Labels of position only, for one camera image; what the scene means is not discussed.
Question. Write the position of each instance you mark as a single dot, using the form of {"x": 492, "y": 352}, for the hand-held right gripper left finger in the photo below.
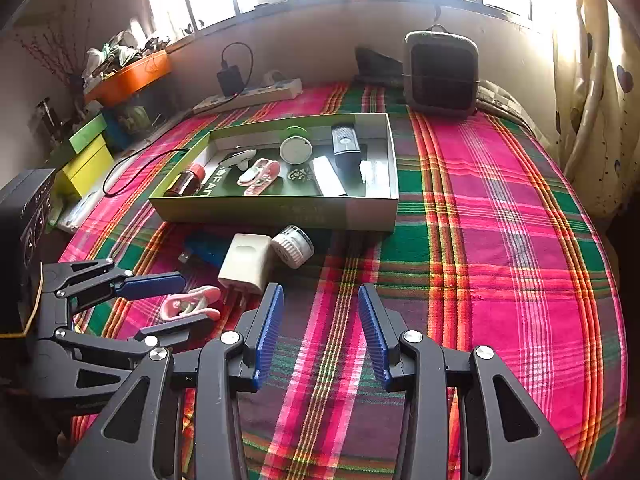
{"x": 267, "y": 335}

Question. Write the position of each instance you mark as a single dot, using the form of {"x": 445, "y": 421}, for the orange tray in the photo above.
{"x": 130, "y": 77}

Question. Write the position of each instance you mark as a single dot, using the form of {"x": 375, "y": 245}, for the yellow cardboard box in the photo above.
{"x": 85, "y": 170}

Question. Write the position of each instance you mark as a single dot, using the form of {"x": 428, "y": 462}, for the blue translucent case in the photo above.
{"x": 207, "y": 252}

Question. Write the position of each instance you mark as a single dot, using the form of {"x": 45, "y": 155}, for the white power strip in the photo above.
{"x": 250, "y": 95}

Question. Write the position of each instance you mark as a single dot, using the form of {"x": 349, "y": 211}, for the grey patterned cloth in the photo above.
{"x": 500, "y": 102}

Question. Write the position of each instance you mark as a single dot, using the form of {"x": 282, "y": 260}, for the round white green tape measure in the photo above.
{"x": 296, "y": 149}

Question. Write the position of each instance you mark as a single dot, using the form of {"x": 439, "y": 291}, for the black power adapter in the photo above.
{"x": 227, "y": 80}

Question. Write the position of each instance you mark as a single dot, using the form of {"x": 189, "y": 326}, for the green box lid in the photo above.
{"x": 87, "y": 132}

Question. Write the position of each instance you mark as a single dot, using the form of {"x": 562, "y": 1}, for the black oval device white buttons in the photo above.
{"x": 235, "y": 159}

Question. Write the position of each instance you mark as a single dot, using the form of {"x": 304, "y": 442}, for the green cardboard box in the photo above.
{"x": 280, "y": 212}

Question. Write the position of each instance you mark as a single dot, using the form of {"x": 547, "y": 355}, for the white charger plug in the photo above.
{"x": 245, "y": 262}

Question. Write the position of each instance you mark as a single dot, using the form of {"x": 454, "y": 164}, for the cream patterned curtain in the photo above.
{"x": 595, "y": 85}

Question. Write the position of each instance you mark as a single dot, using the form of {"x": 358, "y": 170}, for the white rectangular block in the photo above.
{"x": 327, "y": 175}

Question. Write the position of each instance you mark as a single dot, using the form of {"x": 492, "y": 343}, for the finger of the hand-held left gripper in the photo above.
{"x": 175, "y": 332}
{"x": 150, "y": 285}

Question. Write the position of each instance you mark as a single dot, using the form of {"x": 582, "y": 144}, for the black grey speaker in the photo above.
{"x": 440, "y": 75}

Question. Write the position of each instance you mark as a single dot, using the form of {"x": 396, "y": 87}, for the brown bottle red cap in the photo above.
{"x": 185, "y": 182}

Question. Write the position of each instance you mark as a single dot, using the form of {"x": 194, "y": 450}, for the dried red twig bunch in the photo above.
{"x": 45, "y": 50}

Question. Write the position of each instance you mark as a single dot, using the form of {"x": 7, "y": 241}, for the white round jar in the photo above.
{"x": 292, "y": 244}

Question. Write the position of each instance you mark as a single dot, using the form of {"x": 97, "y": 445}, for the plaid blanket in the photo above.
{"x": 475, "y": 235}

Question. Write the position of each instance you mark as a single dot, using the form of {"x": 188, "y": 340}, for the pink white clip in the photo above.
{"x": 257, "y": 172}
{"x": 192, "y": 305}

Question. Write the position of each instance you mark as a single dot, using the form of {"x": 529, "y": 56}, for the crumpled plastic bags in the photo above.
{"x": 115, "y": 50}

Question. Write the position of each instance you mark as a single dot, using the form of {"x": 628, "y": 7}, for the white plastic bag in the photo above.
{"x": 75, "y": 215}

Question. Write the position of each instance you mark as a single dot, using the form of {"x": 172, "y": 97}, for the teal box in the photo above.
{"x": 122, "y": 127}

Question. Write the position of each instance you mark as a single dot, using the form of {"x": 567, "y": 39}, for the black remote control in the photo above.
{"x": 345, "y": 147}

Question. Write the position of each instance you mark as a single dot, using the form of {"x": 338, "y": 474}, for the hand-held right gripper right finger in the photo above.
{"x": 372, "y": 335}

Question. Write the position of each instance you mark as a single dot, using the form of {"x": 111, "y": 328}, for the glass jar metal frame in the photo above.
{"x": 45, "y": 115}

